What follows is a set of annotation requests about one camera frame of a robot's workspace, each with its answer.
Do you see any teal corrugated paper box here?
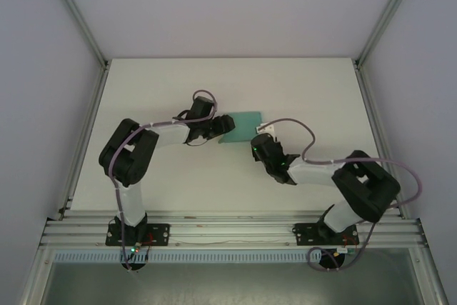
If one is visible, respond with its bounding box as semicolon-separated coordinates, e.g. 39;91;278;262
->
218;110;263;144

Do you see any grey metal sheet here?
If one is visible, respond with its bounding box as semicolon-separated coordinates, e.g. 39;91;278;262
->
39;261;424;305

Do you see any left wrist thin black cable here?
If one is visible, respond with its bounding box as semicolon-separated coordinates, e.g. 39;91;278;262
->
172;109;211;147

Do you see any aluminium mounting rail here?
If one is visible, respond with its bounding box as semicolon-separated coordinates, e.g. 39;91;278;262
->
41;211;428;249

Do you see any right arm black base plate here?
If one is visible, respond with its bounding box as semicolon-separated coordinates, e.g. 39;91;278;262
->
291;223;360;248

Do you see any aluminium table side rail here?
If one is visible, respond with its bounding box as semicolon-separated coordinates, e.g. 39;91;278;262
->
56;61;110;221
353;61;410;220

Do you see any slotted grey cable duct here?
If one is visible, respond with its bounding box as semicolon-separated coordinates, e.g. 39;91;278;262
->
53;251;322;264

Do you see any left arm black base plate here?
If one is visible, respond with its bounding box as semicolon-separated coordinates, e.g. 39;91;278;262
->
105;223;171;248

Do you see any black round cable grommet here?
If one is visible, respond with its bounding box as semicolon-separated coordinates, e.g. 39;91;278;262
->
318;249;346;272
121;260;147;272

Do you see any aluminium frame post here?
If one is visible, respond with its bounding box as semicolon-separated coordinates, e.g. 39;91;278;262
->
44;0;109;69
355;0;425;69

